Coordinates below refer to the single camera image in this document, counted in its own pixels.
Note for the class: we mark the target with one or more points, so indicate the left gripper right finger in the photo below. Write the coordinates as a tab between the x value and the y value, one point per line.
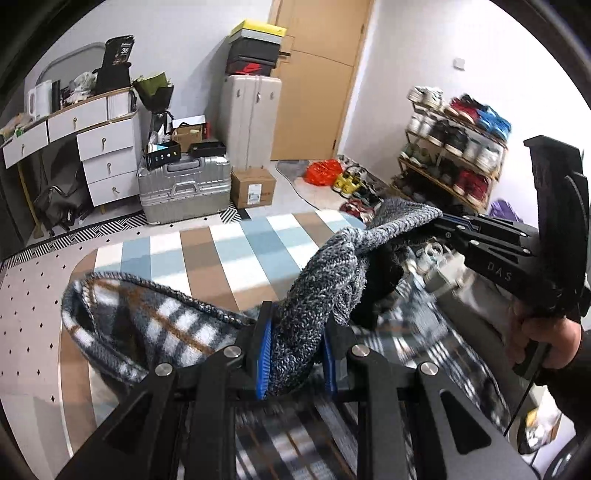
413	422

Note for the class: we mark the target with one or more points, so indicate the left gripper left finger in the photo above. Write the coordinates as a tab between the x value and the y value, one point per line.
181	419

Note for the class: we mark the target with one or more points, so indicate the black white plaid cardigan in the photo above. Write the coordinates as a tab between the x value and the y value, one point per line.
356	278

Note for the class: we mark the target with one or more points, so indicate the person right hand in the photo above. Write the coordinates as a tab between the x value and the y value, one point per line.
563	335

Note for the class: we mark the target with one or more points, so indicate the grey folded garment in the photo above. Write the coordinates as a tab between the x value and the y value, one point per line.
478	308

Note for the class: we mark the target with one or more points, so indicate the wooden shoe rack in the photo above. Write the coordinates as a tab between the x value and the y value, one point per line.
454	154

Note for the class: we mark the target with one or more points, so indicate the checkered blue brown bedsheet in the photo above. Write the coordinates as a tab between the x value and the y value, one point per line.
234	266

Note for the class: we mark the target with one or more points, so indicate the orange plastic bag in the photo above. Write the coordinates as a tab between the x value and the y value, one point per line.
323	173

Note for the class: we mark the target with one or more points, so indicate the silver aluminium suitcase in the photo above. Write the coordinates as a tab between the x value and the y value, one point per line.
186	189

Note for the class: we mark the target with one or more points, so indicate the small cardboard box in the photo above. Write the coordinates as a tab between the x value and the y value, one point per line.
252	188

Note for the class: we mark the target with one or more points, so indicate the black bag under desk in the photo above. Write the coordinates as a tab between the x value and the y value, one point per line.
64	200

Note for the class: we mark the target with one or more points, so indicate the white drawer desk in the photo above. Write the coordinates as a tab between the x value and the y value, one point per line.
106	130

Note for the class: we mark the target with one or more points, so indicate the wooden door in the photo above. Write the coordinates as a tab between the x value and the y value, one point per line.
318	61

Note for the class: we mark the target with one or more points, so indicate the white upright suitcase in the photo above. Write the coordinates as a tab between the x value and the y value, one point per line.
247	119

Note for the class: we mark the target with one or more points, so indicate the dark wrapped flower bouquet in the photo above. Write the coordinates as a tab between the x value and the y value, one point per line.
155	93

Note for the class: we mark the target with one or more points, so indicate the white electric kettle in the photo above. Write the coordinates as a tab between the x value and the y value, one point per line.
39	100

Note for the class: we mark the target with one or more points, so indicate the black red shoebox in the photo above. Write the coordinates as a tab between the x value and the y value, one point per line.
252	57

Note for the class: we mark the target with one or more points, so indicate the yellow lid shoebox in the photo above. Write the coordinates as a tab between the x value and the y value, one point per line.
260	31

